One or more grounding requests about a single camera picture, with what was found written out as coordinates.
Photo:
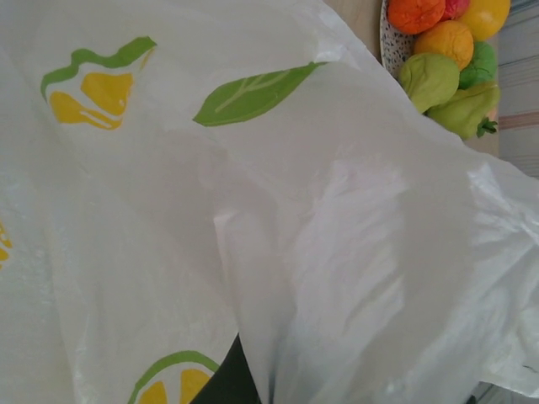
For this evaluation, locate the red-orange wrinkled fruit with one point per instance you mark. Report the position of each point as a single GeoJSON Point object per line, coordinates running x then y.
{"type": "Point", "coordinates": [414, 14]}

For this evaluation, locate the white blue-speckled plate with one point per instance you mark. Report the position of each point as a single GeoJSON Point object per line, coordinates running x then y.
{"type": "Point", "coordinates": [389, 42]}

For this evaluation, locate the olive green wrinkled fruit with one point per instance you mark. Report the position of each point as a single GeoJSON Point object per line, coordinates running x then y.
{"type": "Point", "coordinates": [429, 82]}

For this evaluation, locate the light green pear with stem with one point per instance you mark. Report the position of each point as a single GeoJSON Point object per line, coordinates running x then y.
{"type": "Point", "coordinates": [463, 109]}

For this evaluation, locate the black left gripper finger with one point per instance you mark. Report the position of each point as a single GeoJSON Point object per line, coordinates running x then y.
{"type": "Point", "coordinates": [229, 379]}

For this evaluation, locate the bright green wrinkled apple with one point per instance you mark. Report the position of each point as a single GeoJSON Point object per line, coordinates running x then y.
{"type": "Point", "coordinates": [480, 63]}

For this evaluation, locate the orange-yellow wrinkled pear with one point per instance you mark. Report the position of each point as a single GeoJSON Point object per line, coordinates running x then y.
{"type": "Point", "coordinates": [446, 42]}

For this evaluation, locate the red wrinkled apple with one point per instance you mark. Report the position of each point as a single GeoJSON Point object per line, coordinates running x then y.
{"type": "Point", "coordinates": [457, 6]}

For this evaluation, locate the white lemon-print plastic bag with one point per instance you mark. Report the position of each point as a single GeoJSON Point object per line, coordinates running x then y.
{"type": "Point", "coordinates": [295, 210]}

